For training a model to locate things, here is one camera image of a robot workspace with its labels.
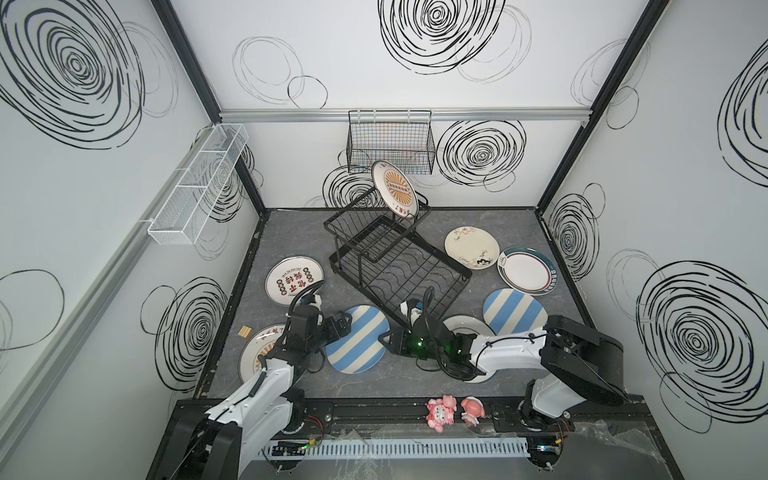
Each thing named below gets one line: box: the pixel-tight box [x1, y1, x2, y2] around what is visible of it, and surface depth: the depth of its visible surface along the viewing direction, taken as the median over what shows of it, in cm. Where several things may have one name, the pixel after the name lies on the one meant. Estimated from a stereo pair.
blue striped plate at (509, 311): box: [483, 288, 549, 336], surface depth 96 cm
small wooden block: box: [237, 325, 253, 339], surface depth 88 cm
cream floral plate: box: [444, 226, 500, 270], surface depth 109 cm
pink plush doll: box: [426, 395, 457, 433], surface depth 74 cm
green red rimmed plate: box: [497, 246, 558, 297], surface depth 104 cm
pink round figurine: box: [461, 396, 485, 427], surface depth 75 cm
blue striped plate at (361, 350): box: [325, 304, 391, 375], surface depth 85 cm
